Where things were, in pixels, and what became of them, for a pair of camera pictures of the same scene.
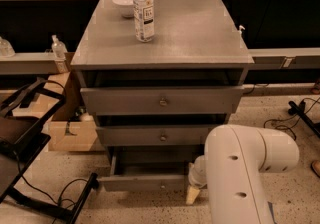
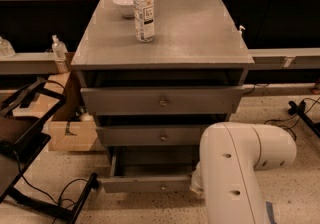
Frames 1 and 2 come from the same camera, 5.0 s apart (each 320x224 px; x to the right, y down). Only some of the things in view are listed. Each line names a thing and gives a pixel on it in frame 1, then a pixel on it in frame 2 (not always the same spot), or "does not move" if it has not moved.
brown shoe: [315, 166] to [316, 89]
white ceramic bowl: [124, 3] does not move
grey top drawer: [163, 100] does not move
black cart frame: [23, 110] does not move
